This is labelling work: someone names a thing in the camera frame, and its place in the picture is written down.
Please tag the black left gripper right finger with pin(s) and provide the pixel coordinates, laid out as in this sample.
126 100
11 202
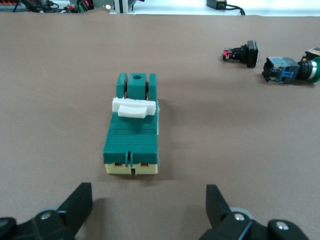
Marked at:
220 212

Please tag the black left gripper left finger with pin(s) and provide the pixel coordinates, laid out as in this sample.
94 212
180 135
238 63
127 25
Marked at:
72 212

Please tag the aluminium profile bracket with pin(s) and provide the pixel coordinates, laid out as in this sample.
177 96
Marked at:
122 6

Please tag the black square button red terminal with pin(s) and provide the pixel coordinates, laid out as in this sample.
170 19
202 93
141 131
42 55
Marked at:
251 53

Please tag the electronics module red lights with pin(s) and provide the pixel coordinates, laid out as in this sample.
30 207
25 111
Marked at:
82 4

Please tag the green push button blue body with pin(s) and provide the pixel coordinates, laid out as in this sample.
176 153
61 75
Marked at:
282 71

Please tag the black power adapter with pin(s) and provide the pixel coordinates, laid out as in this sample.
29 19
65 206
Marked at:
215 3

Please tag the brown table cover sheet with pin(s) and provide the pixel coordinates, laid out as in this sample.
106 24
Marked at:
50 100

